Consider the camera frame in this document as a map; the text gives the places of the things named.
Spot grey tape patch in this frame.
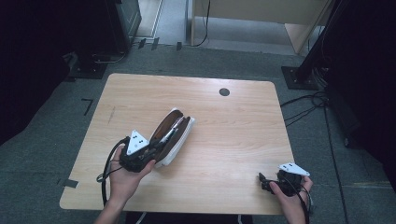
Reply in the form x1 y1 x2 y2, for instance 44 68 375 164
56 177 79 189

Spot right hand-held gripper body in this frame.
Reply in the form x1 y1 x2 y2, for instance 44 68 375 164
268 162 311 198

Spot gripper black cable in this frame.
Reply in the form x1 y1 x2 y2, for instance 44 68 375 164
278 176 315 224
95 135 131 207

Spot black equipment cabinet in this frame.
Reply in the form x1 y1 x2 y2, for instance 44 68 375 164
78 0 143 60

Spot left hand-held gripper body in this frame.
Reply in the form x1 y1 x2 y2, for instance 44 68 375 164
119 129 159 174

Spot light wooden desk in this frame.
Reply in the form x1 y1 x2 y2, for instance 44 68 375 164
190 0 334 56

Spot black floor cables bundle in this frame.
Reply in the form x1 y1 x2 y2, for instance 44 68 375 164
279 91 331 128

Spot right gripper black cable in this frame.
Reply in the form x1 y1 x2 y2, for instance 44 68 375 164
278 176 315 224

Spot person's right hand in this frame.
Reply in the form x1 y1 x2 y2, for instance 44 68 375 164
268 175 314 219

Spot black stand base plate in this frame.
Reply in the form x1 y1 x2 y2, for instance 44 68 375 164
67 51 108 80

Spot black hanging cable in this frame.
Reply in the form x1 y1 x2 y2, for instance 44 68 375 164
190 0 212 49

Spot person's left hand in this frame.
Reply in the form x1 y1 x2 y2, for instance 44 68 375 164
108 145 157 203

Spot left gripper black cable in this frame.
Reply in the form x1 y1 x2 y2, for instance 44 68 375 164
95 135 131 207

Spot black metal stand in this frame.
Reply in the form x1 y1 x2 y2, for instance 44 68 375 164
280 0 347 91

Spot white pencil case brown lining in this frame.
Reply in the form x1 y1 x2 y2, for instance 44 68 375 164
148 106 197 169

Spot dark curtain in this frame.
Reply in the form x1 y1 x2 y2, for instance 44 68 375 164
0 0 82 147
323 0 396 195

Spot long black floor cable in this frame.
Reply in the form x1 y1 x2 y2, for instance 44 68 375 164
322 105 350 224

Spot grey floor cable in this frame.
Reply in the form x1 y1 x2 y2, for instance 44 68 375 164
92 49 129 65

